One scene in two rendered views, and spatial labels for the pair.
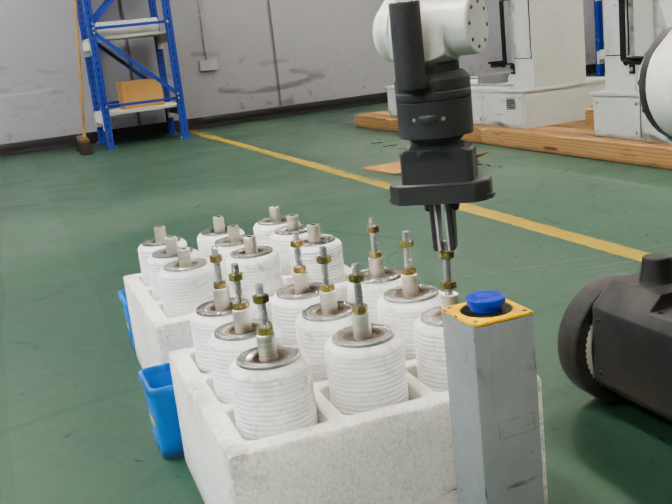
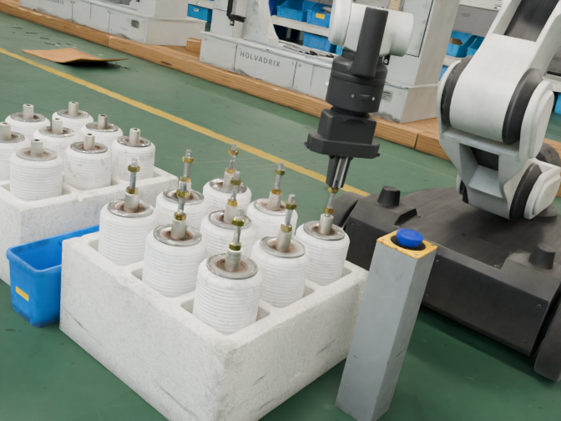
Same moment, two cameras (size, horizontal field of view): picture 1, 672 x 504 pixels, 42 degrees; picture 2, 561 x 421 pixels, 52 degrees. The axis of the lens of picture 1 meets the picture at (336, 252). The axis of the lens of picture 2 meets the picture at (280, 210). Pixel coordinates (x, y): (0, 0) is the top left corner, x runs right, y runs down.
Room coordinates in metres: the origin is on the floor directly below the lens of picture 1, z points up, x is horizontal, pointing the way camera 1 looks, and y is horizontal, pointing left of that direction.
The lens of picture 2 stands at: (0.32, 0.49, 0.65)
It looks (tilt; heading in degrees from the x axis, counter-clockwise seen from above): 22 degrees down; 324
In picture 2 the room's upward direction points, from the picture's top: 10 degrees clockwise
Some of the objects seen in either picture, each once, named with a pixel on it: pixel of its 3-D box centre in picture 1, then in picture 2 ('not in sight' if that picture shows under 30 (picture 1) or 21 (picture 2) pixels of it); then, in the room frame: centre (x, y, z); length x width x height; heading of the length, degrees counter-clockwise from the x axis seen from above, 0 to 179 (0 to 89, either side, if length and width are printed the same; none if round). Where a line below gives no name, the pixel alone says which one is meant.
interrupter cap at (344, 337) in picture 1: (362, 336); (282, 246); (1.00, -0.02, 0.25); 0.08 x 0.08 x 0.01
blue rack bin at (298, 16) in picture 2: not in sight; (302, 10); (5.98, -3.43, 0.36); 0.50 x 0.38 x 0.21; 110
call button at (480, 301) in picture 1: (485, 304); (408, 239); (0.86, -0.15, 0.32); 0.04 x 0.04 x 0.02
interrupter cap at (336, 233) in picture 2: (451, 316); (324, 230); (1.04, -0.13, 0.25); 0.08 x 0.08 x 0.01
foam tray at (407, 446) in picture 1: (342, 424); (217, 301); (1.11, 0.02, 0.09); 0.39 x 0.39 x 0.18; 19
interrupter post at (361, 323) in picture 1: (361, 326); (284, 240); (1.00, -0.02, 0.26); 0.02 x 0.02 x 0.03
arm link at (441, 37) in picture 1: (431, 51); (371, 46); (1.02, -0.13, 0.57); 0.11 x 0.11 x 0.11; 56
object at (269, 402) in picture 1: (278, 430); (224, 319); (0.96, 0.09, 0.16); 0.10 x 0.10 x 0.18
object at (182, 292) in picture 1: (193, 315); (36, 197); (1.46, 0.26, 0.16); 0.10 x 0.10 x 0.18
